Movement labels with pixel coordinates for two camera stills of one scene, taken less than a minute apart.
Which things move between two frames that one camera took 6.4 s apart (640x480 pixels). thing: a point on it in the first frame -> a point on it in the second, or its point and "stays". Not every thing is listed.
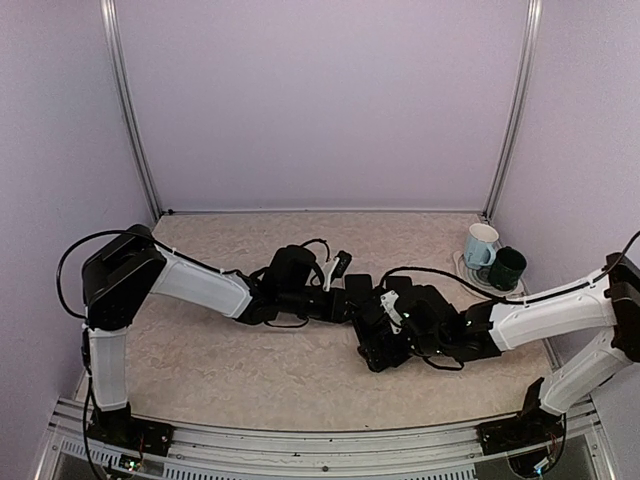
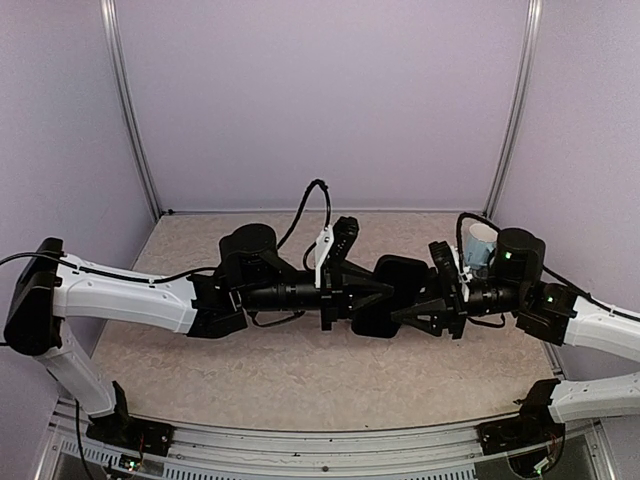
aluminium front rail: (201, 452) stays
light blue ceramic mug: (480, 250) stays
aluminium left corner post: (112, 42) stays
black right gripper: (384, 337) -> (442, 319)
